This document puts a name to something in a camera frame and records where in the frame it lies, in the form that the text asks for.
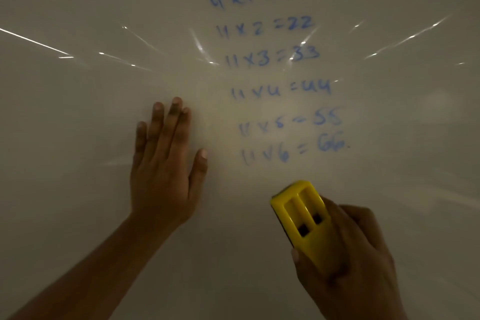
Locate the person's right hand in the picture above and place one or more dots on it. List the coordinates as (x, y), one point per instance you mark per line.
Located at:
(356, 267)

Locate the person's left hand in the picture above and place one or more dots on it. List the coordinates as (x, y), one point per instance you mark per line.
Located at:
(159, 188)

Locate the person's left middle finger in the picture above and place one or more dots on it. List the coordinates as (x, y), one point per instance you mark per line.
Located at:
(171, 124)

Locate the person's left thumb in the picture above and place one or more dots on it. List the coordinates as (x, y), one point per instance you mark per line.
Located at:
(198, 175)

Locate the person's right thumb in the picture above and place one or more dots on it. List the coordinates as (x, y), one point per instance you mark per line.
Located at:
(305, 274)

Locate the person's left little finger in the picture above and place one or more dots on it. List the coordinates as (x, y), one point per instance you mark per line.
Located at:
(139, 141)

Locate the yellow plastic whiteboard eraser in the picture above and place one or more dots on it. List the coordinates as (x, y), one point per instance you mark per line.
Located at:
(298, 199)

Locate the person's left forearm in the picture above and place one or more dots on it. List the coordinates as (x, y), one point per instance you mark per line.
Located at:
(93, 274)

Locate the white whiteboard with blue writing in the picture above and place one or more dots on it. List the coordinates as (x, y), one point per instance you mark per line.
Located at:
(75, 106)

